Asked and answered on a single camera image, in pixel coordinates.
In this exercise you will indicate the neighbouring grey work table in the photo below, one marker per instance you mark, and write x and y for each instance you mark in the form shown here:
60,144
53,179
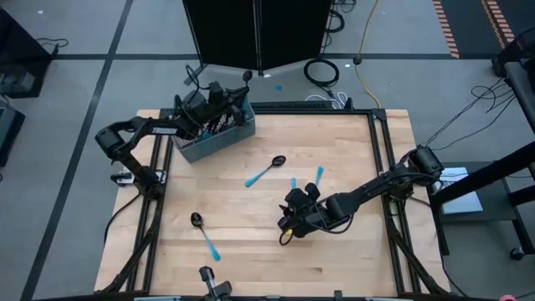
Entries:
522,83

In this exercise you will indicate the pink tape roll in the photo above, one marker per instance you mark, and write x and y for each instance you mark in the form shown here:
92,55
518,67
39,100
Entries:
507,298

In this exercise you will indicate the black case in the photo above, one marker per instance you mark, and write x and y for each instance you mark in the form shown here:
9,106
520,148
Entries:
8,134

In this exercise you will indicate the black side cabinet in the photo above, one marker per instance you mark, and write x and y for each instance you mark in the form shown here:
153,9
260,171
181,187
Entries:
21,50

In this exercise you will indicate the black folding screen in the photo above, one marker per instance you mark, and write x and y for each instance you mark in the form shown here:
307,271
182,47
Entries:
225,33

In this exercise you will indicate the black wheeled stand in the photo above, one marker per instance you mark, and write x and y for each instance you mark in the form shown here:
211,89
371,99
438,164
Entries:
501,167

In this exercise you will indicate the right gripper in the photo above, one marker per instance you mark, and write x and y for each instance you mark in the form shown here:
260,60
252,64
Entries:
303,213

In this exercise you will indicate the white booklet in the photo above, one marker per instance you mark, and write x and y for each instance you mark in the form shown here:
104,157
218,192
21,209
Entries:
460,196

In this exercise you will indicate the grey plastic cutlery basket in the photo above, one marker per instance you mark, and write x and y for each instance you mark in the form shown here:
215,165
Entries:
217,144

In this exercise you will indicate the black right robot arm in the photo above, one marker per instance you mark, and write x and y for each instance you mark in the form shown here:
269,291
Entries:
376,186

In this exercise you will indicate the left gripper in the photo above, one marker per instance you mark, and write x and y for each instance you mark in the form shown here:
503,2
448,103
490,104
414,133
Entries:
225,106

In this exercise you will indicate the black power strip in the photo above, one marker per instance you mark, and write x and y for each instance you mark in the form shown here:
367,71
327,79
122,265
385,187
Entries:
292,105

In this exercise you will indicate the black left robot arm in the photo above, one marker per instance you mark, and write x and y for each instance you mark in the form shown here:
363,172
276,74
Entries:
163,129

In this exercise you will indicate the grey box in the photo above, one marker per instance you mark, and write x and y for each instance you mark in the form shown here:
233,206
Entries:
16,83

